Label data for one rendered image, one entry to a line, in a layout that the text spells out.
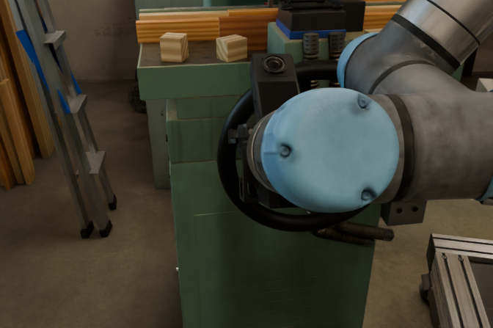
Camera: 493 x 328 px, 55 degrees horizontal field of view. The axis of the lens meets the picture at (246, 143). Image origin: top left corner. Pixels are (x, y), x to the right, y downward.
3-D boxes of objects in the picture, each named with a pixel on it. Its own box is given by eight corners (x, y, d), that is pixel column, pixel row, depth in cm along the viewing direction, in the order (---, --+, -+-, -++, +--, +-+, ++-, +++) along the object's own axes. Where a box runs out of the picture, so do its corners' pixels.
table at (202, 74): (135, 124, 73) (130, 87, 71) (143, 64, 100) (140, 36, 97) (491, 101, 82) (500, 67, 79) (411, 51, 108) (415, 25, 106)
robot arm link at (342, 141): (420, 216, 27) (274, 222, 26) (356, 198, 38) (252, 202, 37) (415, 79, 27) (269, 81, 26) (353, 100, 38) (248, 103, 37)
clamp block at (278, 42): (279, 97, 75) (282, 42, 71) (264, 70, 87) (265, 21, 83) (368, 92, 77) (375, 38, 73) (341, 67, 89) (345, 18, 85)
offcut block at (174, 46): (188, 56, 85) (187, 33, 83) (182, 62, 81) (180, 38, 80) (169, 55, 85) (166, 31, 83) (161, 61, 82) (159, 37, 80)
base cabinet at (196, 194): (187, 406, 120) (166, 165, 88) (180, 256, 171) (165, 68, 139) (356, 381, 126) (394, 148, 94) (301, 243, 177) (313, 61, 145)
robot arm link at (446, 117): (485, 60, 39) (354, 62, 37) (586, 115, 29) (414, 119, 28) (462, 145, 42) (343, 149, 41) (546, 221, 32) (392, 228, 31)
